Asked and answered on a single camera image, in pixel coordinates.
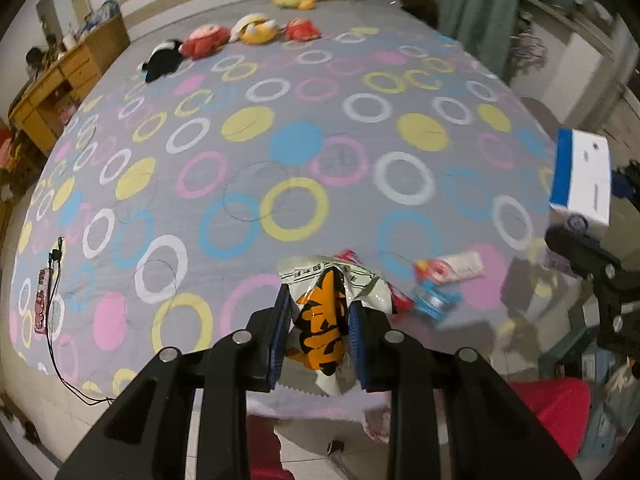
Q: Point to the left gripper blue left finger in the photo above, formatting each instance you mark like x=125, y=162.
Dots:
x=278, y=327

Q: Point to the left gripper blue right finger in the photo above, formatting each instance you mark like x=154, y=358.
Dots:
x=356, y=345

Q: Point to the orange snack bag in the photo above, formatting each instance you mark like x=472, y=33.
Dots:
x=319, y=345

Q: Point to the red snack wrapper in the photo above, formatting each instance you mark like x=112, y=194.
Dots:
x=400, y=301

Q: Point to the teal snack packet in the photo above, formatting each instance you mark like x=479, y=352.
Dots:
x=433, y=301

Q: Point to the blue white carton box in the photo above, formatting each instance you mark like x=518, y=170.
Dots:
x=580, y=198

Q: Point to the white red cigarette box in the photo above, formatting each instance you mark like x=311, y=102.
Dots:
x=456, y=268

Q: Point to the red trouser leg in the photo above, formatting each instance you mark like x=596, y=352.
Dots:
x=562, y=406
x=264, y=450

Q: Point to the grey plastic stool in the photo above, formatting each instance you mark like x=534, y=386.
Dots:
x=543, y=116

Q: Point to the bed with circle-pattern sheet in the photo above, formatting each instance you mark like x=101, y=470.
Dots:
x=165, y=208

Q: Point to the pink phone on bed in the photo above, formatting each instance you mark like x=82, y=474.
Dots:
x=42, y=300

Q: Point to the black white plush toy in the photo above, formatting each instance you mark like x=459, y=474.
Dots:
x=164, y=60

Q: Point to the small red plush toy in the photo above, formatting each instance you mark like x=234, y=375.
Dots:
x=301, y=30

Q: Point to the yellow white plush toy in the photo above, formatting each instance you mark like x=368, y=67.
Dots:
x=255, y=28

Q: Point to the small yellow plush toy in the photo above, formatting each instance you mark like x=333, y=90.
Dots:
x=295, y=4

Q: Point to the wooden desk with drawers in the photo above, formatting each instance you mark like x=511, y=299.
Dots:
x=47, y=105

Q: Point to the wall mirror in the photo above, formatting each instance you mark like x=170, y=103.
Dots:
x=61, y=17

